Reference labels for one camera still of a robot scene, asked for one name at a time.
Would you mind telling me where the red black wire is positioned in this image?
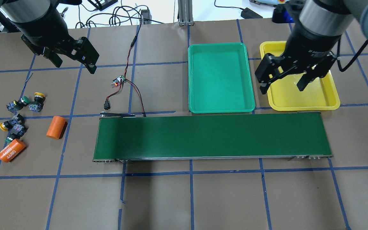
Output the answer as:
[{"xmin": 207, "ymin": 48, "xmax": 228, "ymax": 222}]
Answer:
[{"xmin": 106, "ymin": 26, "xmax": 147, "ymax": 117}]

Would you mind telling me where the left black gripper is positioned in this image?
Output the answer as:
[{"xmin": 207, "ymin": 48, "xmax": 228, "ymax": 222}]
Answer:
[{"xmin": 21, "ymin": 35, "xmax": 99, "ymax": 74}]

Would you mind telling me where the plain orange cylinder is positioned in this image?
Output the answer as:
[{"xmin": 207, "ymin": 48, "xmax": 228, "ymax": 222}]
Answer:
[{"xmin": 46, "ymin": 116, "xmax": 67, "ymax": 140}]

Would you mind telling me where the black connector plug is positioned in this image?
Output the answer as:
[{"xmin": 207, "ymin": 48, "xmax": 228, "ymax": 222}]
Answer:
[{"xmin": 103, "ymin": 100, "xmax": 111, "ymax": 111}]

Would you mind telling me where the yellow plastic tray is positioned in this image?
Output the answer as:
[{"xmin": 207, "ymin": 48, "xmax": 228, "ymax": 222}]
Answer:
[{"xmin": 260, "ymin": 41, "xmax": 341, "ymax": 111}]

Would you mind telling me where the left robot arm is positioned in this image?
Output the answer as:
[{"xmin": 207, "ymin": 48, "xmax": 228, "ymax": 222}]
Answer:
[{"xmin": 0, "ymin": 0, "xmax": 99, "ymax": 74}]

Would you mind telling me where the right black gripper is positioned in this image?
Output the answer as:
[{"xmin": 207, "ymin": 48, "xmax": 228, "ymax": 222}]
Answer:
[{"xmin": 255, "ymin": 32, "xmax": 338, "ymax": 95}]

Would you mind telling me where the aluminium frame post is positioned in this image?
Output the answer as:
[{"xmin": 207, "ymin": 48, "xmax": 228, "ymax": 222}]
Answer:
[{"xmin": 178, "ymin": 0, "xmax": 194, "ymax": 27}]

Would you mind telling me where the green conveyor belt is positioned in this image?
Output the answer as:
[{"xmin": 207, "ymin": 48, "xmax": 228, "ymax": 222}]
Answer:
[{"xmin": 92, "ymin": 112, "xmax": 333, "ymax": 163}]

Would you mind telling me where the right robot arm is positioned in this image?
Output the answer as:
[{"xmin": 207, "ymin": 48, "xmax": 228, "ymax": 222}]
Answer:
[{"xmin": 255, "ymin": 0, "xmax": 368, "ymax": 94}]

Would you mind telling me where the orange cylinder with 4680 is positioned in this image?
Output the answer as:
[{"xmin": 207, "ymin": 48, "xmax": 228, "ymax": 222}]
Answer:
[{"xmin": 0, "ymin": 139, "xmax": 26, "ymax": 163}]

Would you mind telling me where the green plastic tray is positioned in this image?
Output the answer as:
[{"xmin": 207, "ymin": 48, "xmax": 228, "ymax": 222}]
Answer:
[{"xmin": 188, "ymin": 42, "xmax": 256, "ymax": 114}]

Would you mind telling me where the black power adapter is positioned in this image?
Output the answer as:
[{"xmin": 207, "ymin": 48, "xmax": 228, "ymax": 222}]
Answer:
[{"xmin": 241, "ymin": 8, "xmax": 263, "ymax": 19}]

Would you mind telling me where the green push button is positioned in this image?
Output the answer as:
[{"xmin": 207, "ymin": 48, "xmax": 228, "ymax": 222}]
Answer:
[
  {"xmin": 6, "ymin": 96, "xmax": 31, "ymax": 114},
  {"xmin": 5, "ymin": 124, "xmax": 28, "ymax": 143}
]

